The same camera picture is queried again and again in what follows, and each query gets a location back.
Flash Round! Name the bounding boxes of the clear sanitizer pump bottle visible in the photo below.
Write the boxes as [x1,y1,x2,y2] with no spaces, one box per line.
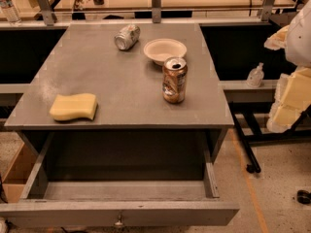
[246,62,264,87]

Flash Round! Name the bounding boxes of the grey cabinet with top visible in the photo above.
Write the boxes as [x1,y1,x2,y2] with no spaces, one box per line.
[4,22,235,182]

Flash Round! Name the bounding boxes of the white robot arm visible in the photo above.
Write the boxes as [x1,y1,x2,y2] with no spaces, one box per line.
[264,1,311,133]

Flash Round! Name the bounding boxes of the cardboard box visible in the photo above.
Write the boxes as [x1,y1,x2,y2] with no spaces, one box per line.
[3,144,36,203]

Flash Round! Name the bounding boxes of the black caster wheel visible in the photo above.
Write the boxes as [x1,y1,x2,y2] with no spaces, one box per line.
[296,190,311,204]

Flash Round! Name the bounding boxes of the plastic water bottle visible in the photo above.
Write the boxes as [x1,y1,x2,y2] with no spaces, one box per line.
[0,0,21,24]

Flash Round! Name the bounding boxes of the yellow sponge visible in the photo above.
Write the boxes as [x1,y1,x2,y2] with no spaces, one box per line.
[50,93,97,121]

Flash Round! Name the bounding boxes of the upright brown soda can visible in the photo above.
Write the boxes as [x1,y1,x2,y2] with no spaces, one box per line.
[162,57,188,104]

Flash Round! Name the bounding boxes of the silver can lying down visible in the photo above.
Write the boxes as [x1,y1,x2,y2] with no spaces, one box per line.
[114,24,141,50]

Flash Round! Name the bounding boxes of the metal drawer knob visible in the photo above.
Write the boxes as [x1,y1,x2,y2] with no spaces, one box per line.
[114,215,124,228]

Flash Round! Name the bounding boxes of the open grey top drawer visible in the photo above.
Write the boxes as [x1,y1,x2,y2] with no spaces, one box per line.
[1,132,239,227]

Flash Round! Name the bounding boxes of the black metal stand frame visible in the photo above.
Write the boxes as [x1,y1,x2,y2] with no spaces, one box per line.
[229,102,311,174]

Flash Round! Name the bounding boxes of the foam-padded gripper finger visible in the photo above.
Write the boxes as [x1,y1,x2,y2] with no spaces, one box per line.
[266,67,311,133]
[263,25,289,50]

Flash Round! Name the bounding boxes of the white paper bowl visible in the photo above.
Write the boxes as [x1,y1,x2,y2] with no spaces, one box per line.
[144,39,187,65]

